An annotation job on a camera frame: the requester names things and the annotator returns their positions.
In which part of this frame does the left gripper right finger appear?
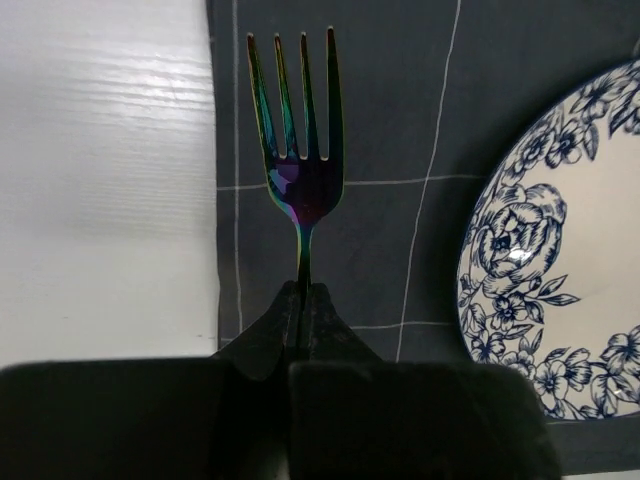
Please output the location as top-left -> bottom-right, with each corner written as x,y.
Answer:
298,283 -> 382,363

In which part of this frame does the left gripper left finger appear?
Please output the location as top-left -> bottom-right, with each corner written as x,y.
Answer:
212,281 -> 302,381

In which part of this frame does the iridescent fork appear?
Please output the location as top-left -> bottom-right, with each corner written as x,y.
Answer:
247,28 -> 345,289

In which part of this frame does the blue floral plate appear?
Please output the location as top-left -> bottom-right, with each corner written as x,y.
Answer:
456,60 -> 639,421

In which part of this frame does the dark checked cloth napkin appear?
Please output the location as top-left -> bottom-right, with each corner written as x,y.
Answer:
208,1 -> 639,472

